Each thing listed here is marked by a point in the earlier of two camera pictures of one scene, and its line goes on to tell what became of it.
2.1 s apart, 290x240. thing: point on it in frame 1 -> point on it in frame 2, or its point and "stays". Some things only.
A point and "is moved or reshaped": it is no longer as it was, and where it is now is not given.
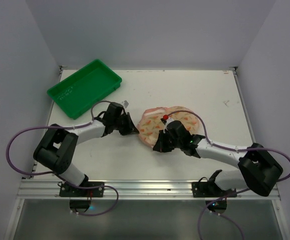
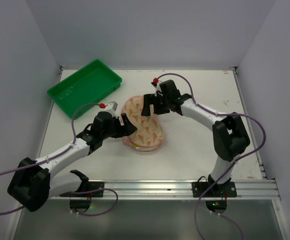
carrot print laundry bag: x=150 y=122 is moved or reshaped
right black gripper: x=167 y=139 -> x=155 y=100
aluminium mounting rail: x=35 y=189 stays
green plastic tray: x=79 y=92 stays
